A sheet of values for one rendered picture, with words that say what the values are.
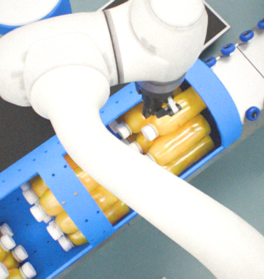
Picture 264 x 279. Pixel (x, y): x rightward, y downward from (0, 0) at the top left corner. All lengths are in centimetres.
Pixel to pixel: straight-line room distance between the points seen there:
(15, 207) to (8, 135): 97
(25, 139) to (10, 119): 13
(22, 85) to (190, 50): 22
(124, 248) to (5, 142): 76
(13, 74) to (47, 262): 74
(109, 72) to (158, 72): 7
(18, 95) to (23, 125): 162
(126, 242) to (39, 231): 99
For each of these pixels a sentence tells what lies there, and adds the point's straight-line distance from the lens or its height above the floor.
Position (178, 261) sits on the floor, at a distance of 222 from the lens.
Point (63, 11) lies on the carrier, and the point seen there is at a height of 97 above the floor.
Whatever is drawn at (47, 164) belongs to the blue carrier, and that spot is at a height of 122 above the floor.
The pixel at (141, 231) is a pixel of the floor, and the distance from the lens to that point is 221.
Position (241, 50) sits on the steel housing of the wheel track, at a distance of 148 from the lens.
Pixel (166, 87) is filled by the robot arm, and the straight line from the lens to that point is 70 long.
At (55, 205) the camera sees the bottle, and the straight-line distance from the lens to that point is 105.
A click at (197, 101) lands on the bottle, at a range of 111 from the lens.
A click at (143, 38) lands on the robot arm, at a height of 171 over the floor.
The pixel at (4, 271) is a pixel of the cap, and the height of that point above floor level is 112.
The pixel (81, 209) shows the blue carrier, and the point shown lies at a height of 122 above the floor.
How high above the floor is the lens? 221
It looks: 75 degrees down
